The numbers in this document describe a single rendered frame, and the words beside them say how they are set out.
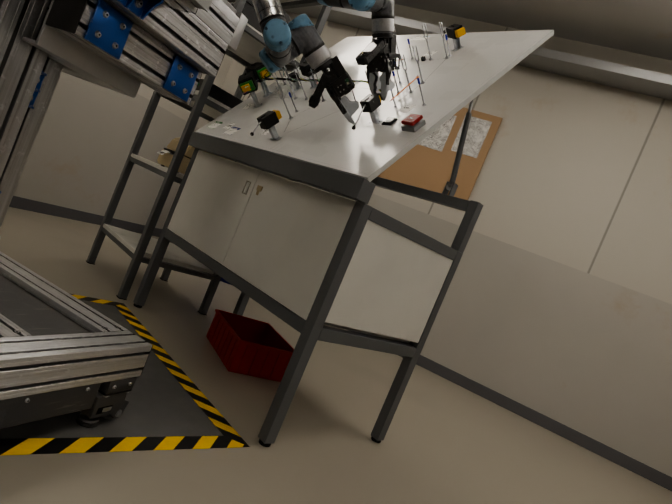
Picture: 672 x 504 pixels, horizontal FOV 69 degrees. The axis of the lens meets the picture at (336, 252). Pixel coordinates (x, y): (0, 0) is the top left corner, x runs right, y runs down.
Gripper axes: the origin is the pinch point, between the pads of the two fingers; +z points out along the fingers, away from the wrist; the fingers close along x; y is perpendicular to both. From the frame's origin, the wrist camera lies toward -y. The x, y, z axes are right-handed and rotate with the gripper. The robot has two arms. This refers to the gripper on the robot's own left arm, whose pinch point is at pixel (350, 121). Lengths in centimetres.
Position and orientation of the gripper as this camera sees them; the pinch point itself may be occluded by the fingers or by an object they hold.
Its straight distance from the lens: 167.5
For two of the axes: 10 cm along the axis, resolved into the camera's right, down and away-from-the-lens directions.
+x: 0.5, -4.1, 9.1
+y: 8.4, -4.7, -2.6
